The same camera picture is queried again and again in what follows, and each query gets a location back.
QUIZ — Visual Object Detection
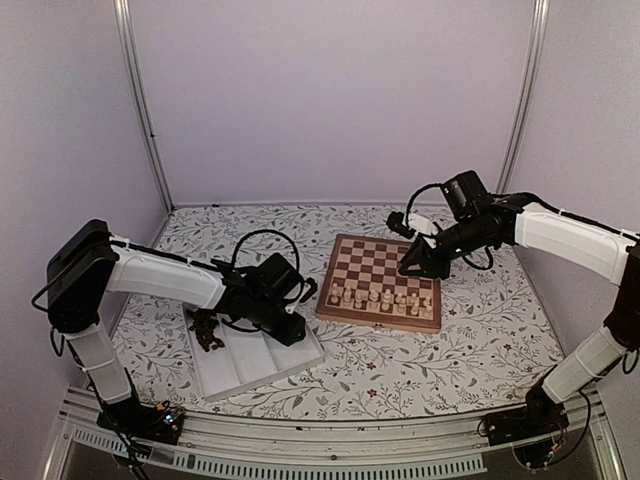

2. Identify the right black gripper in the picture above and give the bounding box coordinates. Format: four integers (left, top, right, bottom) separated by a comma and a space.
398, 215, 494, 281

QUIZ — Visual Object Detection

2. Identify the white divided tray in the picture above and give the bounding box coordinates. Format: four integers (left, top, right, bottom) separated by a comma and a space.
182, 304, 325, 401

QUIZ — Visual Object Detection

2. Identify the light chess piece fourteenth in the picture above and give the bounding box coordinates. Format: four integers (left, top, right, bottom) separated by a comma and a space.
330, 283, 340, 304

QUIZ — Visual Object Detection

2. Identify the wooden chessboard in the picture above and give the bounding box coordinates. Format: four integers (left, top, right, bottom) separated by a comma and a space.
316, 234, 442, 334

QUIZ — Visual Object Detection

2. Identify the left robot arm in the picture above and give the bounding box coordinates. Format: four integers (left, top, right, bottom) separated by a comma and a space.
31, 219, 317, 434

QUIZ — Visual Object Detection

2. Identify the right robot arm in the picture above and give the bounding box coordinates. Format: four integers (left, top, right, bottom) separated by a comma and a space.
386, 170, 639, 436

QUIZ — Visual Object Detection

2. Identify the dark chess pieces pile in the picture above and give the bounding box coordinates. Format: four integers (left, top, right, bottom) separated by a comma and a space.
185, 309, 225, 352

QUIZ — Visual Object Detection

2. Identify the floral patterned table mat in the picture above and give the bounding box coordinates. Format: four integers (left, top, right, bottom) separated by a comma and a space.
97, 202, 576, 421

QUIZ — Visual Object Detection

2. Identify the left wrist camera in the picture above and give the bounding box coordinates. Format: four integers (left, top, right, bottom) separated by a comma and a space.
285, 277, 318, 313

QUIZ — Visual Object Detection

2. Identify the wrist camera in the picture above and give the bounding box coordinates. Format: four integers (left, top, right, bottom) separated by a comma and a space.
285, 277, 318, 313
386, 211, 441, 239

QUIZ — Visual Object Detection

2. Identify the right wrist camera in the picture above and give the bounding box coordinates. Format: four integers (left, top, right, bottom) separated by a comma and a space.
386, 211, 441, 239

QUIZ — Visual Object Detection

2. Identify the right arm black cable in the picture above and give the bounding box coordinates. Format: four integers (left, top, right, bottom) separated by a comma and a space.
405, 183, 494, 271

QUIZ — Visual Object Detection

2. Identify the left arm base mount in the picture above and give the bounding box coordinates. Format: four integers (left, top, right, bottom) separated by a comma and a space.
97, 397, 185, 445

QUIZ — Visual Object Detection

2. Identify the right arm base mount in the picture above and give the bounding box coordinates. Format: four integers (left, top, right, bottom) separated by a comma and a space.
478, 406, 569, 470

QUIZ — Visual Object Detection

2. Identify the front aluminium rail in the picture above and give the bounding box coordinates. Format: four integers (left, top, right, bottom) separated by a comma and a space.
43, 389, 628, 479

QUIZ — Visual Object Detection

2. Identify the right aluminium frame post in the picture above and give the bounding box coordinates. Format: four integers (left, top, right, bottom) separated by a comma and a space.
496, 0, 550, 194

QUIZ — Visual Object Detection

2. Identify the aluminium frame post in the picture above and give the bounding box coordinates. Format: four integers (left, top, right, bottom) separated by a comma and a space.
113, 0, 175, 214
496, 0, 550, 194

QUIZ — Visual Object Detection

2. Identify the left aluminium frame post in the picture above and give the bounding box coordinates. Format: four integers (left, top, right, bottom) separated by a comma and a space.
113, 0, 175, 214

